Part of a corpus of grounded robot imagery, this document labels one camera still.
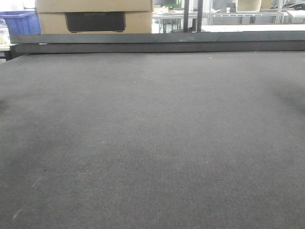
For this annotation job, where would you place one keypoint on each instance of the upper cardboard box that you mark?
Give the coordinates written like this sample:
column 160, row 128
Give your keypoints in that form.
column 45, row 6

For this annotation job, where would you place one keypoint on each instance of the grey felt table mat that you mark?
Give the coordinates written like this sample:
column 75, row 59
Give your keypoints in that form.
column 153, row 141

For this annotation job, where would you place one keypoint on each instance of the cardboard box with black cutout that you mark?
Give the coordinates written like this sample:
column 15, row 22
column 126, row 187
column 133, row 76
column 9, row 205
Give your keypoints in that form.
column 96, row 22

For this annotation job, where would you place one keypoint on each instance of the black vertical post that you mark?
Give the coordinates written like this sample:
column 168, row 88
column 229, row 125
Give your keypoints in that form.
column 185, row 16

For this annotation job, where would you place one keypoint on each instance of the clear plastic jar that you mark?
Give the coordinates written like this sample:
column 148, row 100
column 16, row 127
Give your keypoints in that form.
column 4, row 33

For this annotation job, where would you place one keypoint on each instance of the beige bin on rack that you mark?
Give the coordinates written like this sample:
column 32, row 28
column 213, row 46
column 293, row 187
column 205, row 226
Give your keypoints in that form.
column 248, row 5

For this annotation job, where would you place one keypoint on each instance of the white metal shelving rack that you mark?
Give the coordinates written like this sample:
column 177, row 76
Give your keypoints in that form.
column 216, row 12

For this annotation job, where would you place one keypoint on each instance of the white background table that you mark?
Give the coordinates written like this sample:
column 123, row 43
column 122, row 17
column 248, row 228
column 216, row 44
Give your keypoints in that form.
column 253, row 27

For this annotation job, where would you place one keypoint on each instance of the blue plastic crate background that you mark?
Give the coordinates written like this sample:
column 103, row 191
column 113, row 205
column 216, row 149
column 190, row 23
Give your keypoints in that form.
column 22, row 21

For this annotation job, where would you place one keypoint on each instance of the dark grey table rail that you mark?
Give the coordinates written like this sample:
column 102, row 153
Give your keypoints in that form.
column 245, row 41

